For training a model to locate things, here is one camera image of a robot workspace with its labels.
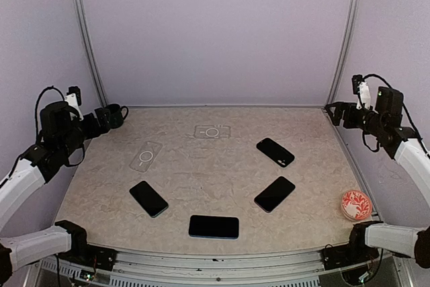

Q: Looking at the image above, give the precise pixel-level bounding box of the teal-edged smartphone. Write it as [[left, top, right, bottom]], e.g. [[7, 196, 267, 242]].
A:
[[129, 181, 169, 218]]

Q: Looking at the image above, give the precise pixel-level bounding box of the clear magsafe phone case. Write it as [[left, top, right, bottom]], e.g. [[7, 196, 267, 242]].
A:
[[130, 141, 163, 173]]

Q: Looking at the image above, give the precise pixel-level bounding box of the red white patterned bowl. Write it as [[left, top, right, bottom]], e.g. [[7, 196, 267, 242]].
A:
[[341, 190, 373, 221]]

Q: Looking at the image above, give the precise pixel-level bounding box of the aluminium frame post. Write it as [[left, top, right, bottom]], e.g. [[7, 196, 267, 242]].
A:
[[326, 0, 360, 104], [73, 0, 108, 107]]

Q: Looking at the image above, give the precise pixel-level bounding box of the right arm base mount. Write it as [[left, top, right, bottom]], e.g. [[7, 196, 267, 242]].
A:
[[320, 244, 380, 270]]

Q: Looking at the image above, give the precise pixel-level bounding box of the black phone case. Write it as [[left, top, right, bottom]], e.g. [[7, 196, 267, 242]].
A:
[[256, 138, 295, 168]]

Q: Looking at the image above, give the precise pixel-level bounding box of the clear camera-cutout phone case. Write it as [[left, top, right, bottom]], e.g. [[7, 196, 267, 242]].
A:
[[194, 125, 230, 139]]

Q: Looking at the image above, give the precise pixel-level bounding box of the dark green mug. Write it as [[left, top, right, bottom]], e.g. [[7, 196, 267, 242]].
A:
[[105, 104, 129, 129]]

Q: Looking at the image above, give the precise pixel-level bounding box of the purple-edged smartphone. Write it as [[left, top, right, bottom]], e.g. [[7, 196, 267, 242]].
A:
[[254, 176, 296, 213]]

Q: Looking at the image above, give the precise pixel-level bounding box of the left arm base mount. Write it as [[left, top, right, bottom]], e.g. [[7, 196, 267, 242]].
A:
[[62, 245, 118, 272]]

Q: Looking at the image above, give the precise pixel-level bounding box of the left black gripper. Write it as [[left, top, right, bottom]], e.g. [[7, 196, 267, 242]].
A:
[[58, 107, 110, 157]]

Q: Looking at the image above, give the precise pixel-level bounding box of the front aluminium rail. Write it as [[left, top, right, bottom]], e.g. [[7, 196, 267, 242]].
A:
[[23, 249, 416, 286]]

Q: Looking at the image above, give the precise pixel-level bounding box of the blue smartphone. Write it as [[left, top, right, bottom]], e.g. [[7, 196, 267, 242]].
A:
[[188, 215, 239, 239]]

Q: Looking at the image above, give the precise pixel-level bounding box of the right aluminium frame post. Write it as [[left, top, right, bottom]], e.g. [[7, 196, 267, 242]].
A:
[[326, 0, 360, 104]]

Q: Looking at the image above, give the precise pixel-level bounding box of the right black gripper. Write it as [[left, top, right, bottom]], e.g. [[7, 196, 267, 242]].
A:
[[327, 101, 386, 136]]

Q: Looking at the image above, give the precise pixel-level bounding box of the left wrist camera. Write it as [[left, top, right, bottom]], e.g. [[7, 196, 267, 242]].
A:
[[65, 86, 82, 107]]

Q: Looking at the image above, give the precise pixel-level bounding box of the left aluminium frame post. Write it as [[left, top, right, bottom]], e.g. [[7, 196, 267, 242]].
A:
[[73, 0, 108, 107]]

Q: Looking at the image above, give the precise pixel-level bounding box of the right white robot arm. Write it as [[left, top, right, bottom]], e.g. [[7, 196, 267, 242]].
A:
[[325, 75, 429, 269]]

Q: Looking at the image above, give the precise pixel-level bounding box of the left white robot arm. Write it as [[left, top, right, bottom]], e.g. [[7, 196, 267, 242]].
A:
[[1, 86, 111, 283]]

